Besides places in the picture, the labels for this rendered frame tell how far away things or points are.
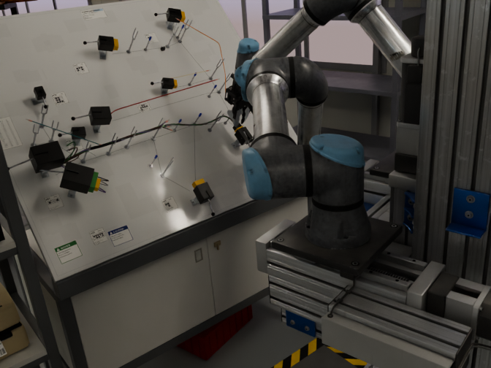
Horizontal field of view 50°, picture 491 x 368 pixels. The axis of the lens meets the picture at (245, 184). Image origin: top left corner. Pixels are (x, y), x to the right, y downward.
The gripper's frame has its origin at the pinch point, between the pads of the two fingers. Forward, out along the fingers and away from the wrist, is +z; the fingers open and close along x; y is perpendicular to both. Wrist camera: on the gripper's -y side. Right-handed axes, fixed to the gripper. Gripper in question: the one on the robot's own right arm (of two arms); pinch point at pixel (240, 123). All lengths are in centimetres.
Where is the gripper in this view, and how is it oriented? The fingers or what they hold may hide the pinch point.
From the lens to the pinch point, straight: 211.7
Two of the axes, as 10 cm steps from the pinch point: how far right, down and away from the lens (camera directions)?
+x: -7.2, 4.0, -5.6
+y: -6.8, -5.7, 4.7
